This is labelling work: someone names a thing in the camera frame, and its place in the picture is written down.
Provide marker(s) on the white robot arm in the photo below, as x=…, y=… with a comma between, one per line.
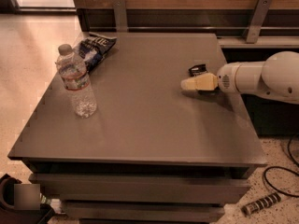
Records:
x=276, y=79

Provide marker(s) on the left metal bracket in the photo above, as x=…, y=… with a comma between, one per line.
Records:
x=120, y=15

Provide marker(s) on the blue chip bag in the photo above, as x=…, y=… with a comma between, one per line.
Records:
x=94, y=48

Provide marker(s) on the clear plastic water bottle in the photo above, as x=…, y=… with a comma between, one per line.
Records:
x=75, y=77

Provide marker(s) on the black bin on floor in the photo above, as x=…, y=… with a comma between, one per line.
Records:
x=21, y=203

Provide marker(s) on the metal bracket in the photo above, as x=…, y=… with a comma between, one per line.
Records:
x=258, y=16
x=120, y=15

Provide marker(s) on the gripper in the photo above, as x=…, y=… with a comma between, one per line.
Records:
x=226, y=78

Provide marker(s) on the grey drawer cabinet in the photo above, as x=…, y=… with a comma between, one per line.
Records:
x=152, y=153

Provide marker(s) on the black rxbar chocolate bar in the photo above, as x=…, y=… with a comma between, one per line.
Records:
x=197, y=70

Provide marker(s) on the right metal bracket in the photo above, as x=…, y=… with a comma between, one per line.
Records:
x=258, y=16

